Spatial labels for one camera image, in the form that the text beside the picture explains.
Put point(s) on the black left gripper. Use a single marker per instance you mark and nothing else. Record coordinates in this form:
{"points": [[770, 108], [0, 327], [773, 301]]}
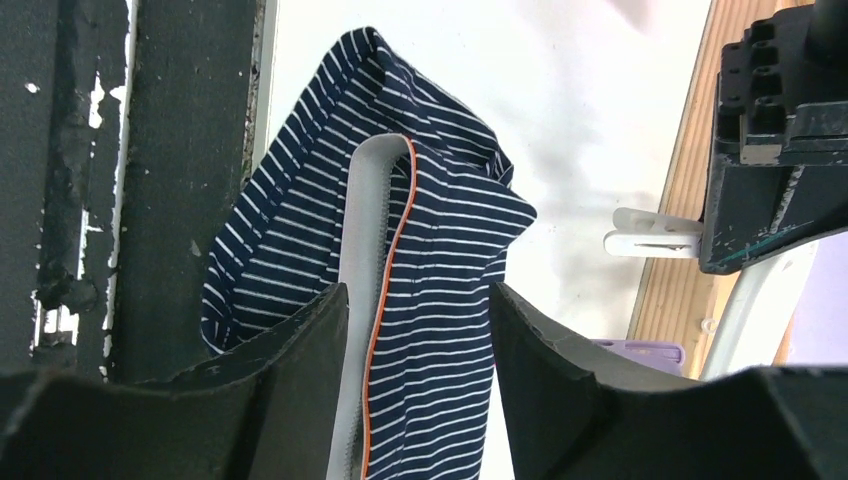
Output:
{"points": [[777, 174]]}

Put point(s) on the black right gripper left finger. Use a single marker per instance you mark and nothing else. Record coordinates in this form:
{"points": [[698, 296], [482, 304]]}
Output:
{"points": [[264, 410]]}

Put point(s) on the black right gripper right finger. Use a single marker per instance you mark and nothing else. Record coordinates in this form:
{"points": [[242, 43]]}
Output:
{"points": [[575, 410]]}

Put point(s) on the white plastic clip hanger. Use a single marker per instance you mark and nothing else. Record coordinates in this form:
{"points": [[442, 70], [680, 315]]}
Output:
{"points": [[758, 312]]}

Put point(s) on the white clip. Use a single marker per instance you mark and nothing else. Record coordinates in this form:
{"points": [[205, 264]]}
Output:
{"points": [[643, 234]]}

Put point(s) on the navy striped boxer underwear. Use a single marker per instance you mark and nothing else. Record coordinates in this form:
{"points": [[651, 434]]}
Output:
{"points": [[382, 180]]}

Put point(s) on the wooden hanger rack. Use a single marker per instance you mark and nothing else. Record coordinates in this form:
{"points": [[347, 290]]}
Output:
{"points": [[675, 301]]}

